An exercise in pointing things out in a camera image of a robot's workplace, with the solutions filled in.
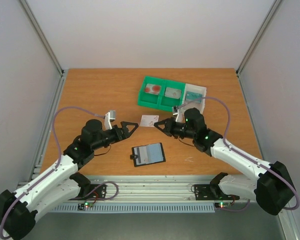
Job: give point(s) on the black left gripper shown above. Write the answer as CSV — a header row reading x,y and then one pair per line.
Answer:
x,y
125,130

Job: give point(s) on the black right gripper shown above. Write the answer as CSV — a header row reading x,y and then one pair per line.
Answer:
x,y
168,127

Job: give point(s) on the black leather card holder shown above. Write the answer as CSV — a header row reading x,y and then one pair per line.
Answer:
x,y
147,154

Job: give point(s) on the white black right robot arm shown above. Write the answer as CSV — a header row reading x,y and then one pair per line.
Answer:
x,y
268,184

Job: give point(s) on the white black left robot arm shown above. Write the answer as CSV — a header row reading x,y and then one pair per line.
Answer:
x,y
22,208

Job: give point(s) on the grey card in bin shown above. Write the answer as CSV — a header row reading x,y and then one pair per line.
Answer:
x,y
173,93

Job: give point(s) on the red dotted card in bin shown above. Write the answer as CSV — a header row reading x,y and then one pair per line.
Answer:
x,y
153,89

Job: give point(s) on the teal card in bin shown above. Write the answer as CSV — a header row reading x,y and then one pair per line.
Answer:
x,y
194,97

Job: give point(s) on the green middle bin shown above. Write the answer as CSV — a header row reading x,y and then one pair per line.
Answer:
x,y
165,103

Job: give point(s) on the green bin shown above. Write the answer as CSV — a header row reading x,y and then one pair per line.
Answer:
x,y
146,99
165,103

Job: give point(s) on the green left bin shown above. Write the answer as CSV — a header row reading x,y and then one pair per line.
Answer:
x,y
146,99

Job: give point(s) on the white right bin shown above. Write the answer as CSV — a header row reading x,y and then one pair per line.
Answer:
x,y
189,105

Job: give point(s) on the left controller board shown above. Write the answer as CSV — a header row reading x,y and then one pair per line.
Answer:
x,y
86,205

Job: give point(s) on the controller board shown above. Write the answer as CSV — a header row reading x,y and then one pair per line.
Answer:
x,y
86,205
223,205

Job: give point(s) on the right controller board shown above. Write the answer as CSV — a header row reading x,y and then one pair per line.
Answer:
x,y
223,205

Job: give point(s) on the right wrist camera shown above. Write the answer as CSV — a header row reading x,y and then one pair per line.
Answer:
x,y
176,113

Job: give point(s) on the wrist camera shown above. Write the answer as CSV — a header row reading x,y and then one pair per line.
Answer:
x,y
109,117
176,113

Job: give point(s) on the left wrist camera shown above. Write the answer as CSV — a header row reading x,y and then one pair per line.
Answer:
x,y
109,117

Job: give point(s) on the aluminium frame rail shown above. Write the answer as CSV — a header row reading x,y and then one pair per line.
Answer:
x,y
150,188

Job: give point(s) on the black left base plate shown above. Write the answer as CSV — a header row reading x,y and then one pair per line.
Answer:
x,y
91,192

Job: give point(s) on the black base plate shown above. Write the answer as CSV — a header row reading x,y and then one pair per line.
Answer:
x,y
205,192
91,192

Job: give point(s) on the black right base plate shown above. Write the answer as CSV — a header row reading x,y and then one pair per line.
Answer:
x,y
205,192

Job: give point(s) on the grey slotted cable duct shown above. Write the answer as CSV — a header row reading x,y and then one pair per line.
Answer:
x,y
134,208

